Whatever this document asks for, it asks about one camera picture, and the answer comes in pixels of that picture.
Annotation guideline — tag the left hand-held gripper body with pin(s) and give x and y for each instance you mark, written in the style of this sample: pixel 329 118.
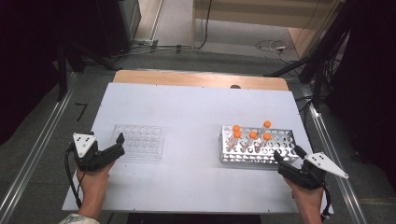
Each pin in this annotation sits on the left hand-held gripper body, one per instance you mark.
pixel 83 144

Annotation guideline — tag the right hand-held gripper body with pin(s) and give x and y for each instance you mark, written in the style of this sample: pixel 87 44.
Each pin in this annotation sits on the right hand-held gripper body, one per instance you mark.
pixel 306 175

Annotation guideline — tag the perforated metal tube rack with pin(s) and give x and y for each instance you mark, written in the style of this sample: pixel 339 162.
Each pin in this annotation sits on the perforated metal tube rack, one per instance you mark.
pixel 274 151

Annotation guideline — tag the clear plastic tube rack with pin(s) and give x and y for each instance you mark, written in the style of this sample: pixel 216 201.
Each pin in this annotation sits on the clear plastic tube rack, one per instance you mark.
pixel 140 141

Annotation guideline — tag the person's right hand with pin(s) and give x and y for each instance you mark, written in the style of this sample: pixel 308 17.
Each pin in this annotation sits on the person's right hand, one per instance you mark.
pixel 308 197

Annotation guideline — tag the person's left hand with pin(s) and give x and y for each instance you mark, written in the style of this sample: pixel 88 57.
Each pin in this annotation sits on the person's left hand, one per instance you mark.
pixel 93 179

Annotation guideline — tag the black metal stand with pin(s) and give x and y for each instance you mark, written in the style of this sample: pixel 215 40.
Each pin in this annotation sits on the black metal stand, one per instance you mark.
pixel 62 71

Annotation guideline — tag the dark round table grommet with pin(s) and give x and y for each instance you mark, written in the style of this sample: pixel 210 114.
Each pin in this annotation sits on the dark round table grommet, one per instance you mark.
pixel 235 86

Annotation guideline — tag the black tripod stand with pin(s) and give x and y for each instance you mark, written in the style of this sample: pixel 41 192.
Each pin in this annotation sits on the black tripod stand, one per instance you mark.
pixel 317 62

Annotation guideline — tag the dark curtain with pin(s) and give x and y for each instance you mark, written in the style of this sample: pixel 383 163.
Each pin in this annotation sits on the dark curtain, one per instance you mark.
pixel 28 46
pixel 370 77

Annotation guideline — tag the black cabinet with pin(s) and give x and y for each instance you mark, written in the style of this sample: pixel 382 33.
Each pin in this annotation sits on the black cabinet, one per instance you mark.
pixel 115 25

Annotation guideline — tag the beige wooden furniture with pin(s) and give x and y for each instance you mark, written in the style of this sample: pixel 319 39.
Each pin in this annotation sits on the beige wooden furniture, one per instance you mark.
pixel 249 14

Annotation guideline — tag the aluminium floor rail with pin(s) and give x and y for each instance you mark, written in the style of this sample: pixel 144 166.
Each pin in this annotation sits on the aluminium floor rail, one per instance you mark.
pixel 323 137
pixel 37 146

